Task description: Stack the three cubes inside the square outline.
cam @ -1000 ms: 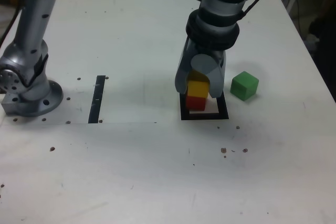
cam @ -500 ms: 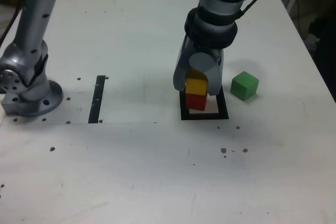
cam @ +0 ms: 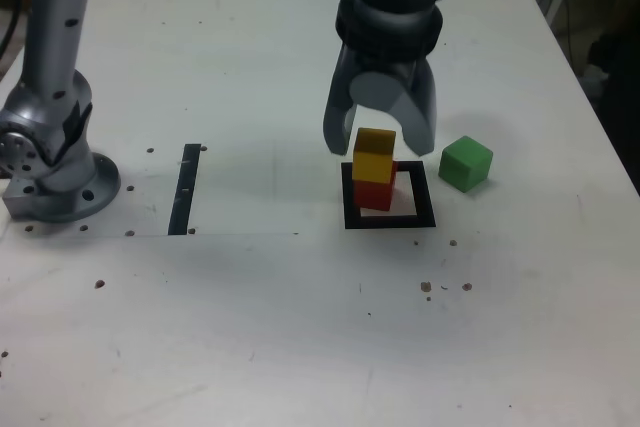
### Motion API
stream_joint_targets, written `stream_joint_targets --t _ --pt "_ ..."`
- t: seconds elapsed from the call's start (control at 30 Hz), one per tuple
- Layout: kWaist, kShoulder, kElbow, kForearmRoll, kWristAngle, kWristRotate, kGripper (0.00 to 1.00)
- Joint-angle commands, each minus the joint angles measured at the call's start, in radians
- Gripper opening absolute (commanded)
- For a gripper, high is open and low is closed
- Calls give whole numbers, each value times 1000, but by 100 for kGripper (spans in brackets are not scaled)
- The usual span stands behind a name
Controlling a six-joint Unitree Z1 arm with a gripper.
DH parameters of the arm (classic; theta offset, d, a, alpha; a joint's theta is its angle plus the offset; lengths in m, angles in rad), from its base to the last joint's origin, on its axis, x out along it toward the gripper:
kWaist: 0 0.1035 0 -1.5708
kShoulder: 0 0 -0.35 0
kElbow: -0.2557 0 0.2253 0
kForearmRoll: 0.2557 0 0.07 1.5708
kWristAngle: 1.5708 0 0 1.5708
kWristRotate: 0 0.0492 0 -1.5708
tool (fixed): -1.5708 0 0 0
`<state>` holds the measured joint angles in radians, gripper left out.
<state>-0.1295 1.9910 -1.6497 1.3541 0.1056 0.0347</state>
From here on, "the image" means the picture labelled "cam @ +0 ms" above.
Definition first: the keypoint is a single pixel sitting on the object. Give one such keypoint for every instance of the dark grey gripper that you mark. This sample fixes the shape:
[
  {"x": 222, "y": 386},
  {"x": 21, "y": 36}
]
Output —
[{"x": 395, "y": 69}]

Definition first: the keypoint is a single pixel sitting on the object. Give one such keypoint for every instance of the yellow cube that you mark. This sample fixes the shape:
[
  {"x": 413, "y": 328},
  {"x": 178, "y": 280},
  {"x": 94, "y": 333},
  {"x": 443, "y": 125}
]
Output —
[{"x": 372, "y": 162}]

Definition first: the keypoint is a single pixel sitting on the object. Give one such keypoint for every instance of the red cube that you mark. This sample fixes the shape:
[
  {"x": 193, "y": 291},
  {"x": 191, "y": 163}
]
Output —
[{"x": 372, "y": 196}]

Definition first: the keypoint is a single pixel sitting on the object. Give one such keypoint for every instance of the green cube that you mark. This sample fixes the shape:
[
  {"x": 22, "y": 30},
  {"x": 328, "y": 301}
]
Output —
[{"x": 462, "y": 167}]

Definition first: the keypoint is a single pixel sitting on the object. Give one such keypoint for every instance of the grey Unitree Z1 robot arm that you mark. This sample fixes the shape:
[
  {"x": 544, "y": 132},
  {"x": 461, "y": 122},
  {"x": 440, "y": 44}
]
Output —
[{"x": 50, "y": 72}]

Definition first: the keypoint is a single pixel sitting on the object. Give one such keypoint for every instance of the black tape square outline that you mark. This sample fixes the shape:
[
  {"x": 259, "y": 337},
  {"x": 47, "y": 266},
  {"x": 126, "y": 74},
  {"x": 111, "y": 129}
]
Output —
[{"x": 425, "y": 197}]

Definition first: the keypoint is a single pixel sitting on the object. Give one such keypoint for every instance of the black tape strip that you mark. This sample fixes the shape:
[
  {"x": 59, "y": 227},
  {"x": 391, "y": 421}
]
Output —
[{"x": 184, "y": 187}]

